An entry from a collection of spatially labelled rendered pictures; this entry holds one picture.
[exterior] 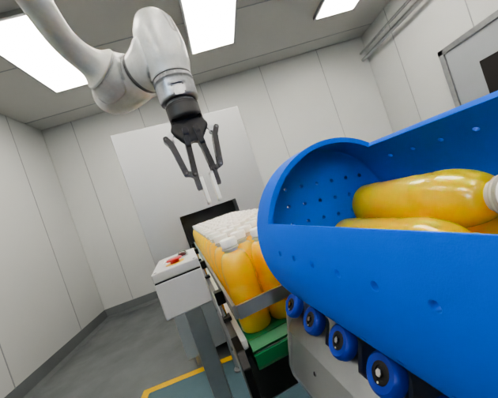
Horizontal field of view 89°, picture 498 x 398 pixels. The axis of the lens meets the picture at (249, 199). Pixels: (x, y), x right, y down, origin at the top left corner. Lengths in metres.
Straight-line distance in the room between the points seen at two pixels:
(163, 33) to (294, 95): 4.61
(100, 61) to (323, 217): 0.59
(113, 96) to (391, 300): 0.69
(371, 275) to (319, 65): 5.43
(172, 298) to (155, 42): 0.53
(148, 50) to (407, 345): 0.63
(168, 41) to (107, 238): 4.56
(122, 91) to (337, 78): 5.08
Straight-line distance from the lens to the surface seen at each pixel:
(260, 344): 0.60
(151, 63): 0.64
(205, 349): 0.72
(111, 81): 0.71
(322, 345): 0.47
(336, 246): 0.22
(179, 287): 0.58
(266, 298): 0.59
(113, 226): 4.99
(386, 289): 0.19
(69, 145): 5.40
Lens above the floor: 1.19
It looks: 1 degrees down
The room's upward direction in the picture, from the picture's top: 19 degrees counter-clockwise
